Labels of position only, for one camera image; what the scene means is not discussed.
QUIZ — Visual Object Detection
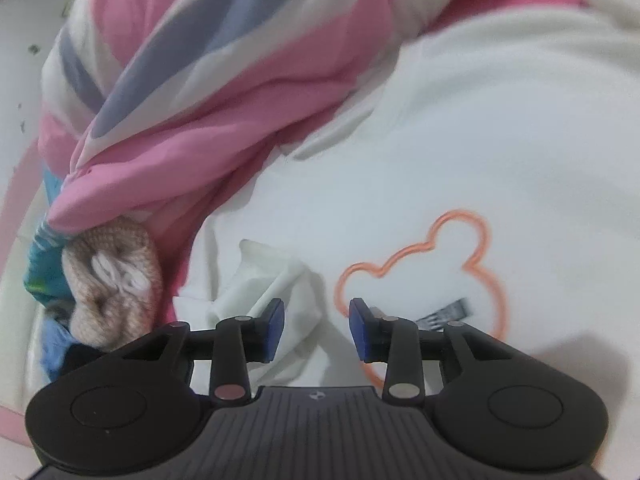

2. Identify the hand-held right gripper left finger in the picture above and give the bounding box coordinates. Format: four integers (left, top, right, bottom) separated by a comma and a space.
117, 298, 286, 406

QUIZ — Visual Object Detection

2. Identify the pink floral duvet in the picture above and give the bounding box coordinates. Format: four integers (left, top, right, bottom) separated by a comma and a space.
22, 0, 640, 306

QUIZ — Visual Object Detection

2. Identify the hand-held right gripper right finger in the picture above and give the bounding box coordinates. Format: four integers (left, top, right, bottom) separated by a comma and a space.
348, 298, 516, 406

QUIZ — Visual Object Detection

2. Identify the beige checked knit garment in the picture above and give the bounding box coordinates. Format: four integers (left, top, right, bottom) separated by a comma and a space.
61, 217, 164, 354

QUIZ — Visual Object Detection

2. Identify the blue cloth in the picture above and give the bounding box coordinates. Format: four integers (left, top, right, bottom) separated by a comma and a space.
39, 316, 77, 385

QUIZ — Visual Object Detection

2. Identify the pink and white padded headboard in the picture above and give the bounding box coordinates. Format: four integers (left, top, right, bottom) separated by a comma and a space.
0, 150, 56, 480

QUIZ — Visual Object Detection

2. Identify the white sweatshirt orange bear print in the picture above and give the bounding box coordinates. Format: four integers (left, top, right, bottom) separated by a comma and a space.
172, 5, 640, 411

